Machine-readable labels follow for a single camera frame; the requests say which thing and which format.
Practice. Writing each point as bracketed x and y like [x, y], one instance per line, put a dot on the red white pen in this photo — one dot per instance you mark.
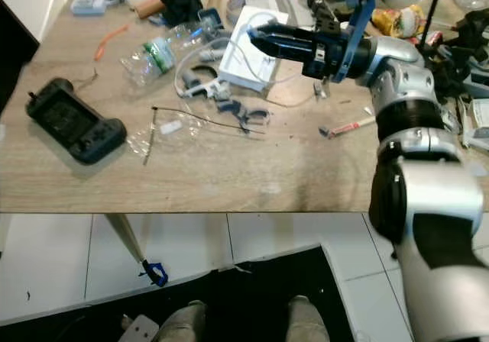
[351, 124]

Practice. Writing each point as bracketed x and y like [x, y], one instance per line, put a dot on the yellow snack packet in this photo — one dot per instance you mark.
[397, 21]

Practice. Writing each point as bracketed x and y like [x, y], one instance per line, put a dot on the black floor mat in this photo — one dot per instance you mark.
[244, 288]

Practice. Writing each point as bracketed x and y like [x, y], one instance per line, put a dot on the crushed clear bottle green label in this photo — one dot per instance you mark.
[160, 53]

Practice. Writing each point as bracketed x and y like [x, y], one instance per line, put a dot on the white flat box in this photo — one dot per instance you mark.
[250, 48]

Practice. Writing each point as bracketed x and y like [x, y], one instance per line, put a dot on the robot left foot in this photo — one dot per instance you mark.
[185, 323]

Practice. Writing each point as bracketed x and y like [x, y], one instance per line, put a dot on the black machine part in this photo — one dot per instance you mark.
[462, 52]

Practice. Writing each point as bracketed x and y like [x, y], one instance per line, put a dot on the grey tape roll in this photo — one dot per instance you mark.
[234, 8]

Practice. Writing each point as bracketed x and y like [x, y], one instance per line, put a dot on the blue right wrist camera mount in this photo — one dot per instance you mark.
[359, 23]

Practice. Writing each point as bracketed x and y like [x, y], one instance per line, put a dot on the blue clip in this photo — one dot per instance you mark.
[154, 273]

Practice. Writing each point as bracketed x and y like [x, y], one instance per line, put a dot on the grey blue plastic clamp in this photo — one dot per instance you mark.
[241, 111]

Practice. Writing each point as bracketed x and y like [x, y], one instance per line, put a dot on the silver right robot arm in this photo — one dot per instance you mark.
[428, 204]

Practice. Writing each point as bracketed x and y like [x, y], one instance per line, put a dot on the black handheld game controller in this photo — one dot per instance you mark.
[72, 120]

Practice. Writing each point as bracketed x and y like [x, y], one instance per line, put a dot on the wooden table leg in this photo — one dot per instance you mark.
[126, 239]

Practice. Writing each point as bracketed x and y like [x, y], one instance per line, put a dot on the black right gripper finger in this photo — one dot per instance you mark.
[286, 52]
[283, 34]

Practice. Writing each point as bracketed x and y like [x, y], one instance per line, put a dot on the clear plastic bag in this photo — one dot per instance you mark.
[170, 130]

